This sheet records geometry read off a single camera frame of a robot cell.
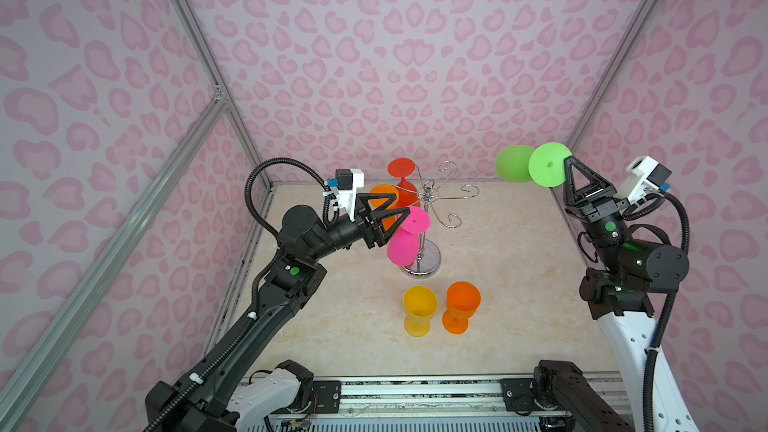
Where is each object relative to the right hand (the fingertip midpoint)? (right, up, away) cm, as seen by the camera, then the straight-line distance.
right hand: (562, 166), depth 48 cm
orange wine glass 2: (-29, -2, +26) cm, 39 cm away
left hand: (-25, -6, +9) cm, 28 cm away
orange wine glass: (-10, -30, +27) cm, 42 cm away
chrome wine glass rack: (-15, -21, +51) cm, 58 cm away
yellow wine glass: (-20, -32, +31) cm, 49 cm away
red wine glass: (-23, -3, +30) cm, 38 cm away
